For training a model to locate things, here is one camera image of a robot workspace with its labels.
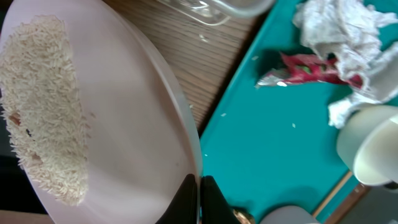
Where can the black rectangular tray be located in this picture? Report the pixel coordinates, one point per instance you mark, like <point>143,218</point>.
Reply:
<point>17,193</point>

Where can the grey paper napkin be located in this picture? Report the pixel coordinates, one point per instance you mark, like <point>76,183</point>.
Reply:
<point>345,28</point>

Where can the white rice pile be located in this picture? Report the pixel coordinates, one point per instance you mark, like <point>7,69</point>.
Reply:
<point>42,108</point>

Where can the clear plastic bin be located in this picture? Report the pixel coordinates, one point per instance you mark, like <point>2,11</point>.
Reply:
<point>217,12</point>

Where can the teal plastic serving tray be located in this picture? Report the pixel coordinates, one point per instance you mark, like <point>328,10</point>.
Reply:
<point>270,147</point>

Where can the small white plate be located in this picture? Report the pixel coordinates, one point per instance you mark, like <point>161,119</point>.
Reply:
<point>289,215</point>

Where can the white tissue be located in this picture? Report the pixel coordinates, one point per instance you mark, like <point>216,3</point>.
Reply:
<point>379,86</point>

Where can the pale green cup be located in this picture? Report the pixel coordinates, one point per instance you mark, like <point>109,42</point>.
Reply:
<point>376,160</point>

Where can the wooden chopstick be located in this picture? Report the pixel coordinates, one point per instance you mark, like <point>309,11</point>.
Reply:
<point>332,193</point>

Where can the brown nut bar piece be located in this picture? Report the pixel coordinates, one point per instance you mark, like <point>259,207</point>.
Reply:
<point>243,217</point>

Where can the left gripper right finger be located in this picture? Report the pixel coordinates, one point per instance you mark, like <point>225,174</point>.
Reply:
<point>214,207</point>

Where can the red snack wrapper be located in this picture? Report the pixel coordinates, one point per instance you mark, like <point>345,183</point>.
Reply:
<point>305,68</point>

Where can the large white plate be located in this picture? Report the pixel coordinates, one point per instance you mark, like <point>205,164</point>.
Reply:
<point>142,140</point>

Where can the pale green bowl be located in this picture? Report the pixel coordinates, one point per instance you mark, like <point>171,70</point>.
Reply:
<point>357,128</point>

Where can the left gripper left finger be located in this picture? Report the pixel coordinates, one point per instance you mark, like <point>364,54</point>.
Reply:
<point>183,208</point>

